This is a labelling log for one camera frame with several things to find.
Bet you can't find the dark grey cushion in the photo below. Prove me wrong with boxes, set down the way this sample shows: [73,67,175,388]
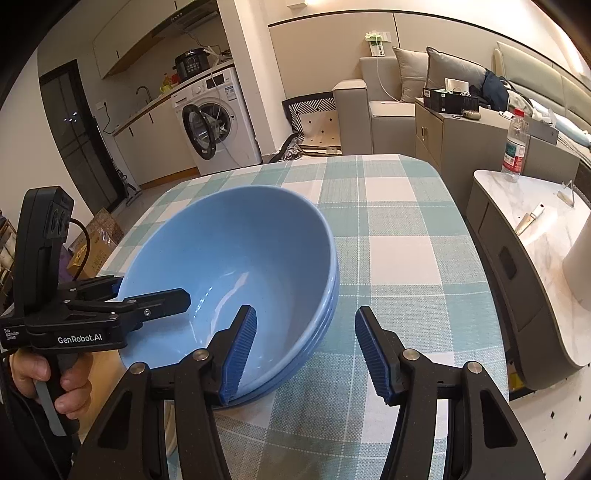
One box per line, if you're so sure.
[422,46,488,102]

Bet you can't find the dark glass door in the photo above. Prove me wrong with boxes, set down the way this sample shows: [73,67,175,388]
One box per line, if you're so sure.
[39,60,121,210]

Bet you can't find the green checked tablecloth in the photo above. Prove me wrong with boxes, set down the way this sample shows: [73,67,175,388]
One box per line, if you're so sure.
[104,154,511,480]

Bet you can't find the black pressure cooker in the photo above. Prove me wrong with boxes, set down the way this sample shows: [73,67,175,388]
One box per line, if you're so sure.
[173,47,208,84]

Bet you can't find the person's left hand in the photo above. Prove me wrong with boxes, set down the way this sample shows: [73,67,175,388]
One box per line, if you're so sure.
[8,354,93,411]

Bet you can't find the grey nightstand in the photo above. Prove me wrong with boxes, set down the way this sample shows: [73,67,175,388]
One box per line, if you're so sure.
[414,97,580,185]

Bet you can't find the light grey cushion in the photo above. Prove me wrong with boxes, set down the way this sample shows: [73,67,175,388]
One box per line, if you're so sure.
[392,46,430,104]

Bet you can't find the white wall cabinet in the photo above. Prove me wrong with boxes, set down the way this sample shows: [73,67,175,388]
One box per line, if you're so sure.
[92,0,222,79]

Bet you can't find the small metal stand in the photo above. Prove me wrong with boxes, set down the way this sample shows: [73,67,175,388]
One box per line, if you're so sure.
[556,180,578,206]

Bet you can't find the light blue pillow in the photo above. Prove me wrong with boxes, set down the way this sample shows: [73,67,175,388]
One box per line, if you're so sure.
[551,113,591,148]

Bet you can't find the white kitchen counter cabinet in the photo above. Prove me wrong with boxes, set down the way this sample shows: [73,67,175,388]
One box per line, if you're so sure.
[111,95,204,188]

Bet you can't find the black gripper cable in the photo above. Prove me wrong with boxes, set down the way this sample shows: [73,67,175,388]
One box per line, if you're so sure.
[69,219,90,278]

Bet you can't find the stick vacuum cleaner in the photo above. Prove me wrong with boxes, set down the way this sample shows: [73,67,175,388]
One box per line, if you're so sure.
[117,168,141,206]

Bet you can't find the cardboard box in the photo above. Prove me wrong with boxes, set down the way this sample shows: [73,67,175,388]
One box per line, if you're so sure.
[67,208,125,282]

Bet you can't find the marble side table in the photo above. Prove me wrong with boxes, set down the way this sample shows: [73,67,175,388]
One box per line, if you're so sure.
[465,168,591,391]

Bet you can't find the grey garment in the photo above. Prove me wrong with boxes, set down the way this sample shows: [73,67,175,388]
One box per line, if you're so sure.
[505,90,536,121]

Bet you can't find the white washing machine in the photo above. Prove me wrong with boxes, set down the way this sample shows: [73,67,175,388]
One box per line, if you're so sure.
[172,67,263,175]

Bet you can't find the person's left forearm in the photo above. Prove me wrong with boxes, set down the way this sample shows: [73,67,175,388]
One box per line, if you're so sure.
[0,383,75,480]

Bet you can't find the grey sofa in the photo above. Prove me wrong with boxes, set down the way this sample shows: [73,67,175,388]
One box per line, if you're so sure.
[332,46,444,158]

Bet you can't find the grey range hood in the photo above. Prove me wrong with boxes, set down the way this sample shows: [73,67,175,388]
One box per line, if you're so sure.
[154,7,218,40]

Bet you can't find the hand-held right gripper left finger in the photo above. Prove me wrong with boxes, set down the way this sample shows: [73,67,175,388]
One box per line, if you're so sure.
[69,305,258,480]

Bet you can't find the black storage box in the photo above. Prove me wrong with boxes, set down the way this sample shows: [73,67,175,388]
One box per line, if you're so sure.
[422,87,481,114]

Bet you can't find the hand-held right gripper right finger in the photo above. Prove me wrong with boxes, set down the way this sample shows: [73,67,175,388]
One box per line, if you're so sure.
[355,305,546,480]

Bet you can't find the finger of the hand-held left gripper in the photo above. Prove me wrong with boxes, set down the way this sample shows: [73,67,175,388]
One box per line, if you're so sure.
[58,275,124,303]
[65,288,191,330]

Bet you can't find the white charging cable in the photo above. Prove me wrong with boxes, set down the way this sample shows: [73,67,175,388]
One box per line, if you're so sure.
[376,55,407,104]

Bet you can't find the small knife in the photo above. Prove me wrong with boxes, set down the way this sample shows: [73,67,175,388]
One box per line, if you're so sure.
[515,205,546,236]

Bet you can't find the white wall socket device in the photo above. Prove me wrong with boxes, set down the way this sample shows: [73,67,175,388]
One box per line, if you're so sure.
[365,30,391,56]

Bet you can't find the plastic water bottle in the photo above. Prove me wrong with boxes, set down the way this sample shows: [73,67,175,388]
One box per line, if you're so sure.
[501,108,529,183]

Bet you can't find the dark blue jacket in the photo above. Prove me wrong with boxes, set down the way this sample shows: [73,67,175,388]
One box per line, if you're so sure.
[482,69,511,112]

